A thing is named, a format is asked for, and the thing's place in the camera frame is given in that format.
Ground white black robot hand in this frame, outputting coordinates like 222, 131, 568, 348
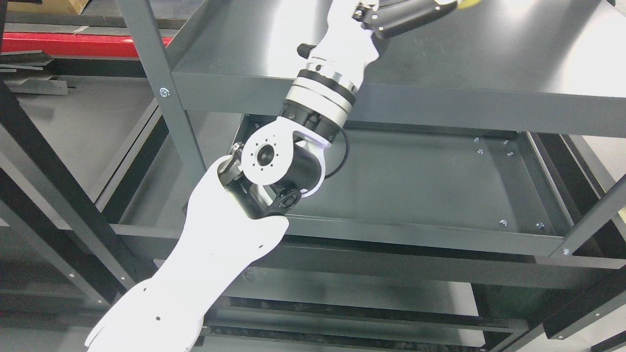
297, 0, 461, 92

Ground yellow plastic cup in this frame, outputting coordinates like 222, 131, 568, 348
457, 0, 482, 9

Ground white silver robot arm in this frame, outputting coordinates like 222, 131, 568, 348
85, 63, 364, 352

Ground grey metal shelf unit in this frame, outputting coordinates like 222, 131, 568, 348
118, 0, 625, 352

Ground black metal shelf rack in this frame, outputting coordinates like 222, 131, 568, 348
1, 52, 189, 333

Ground red metal beam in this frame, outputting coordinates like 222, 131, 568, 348
0, 32, 174, 58

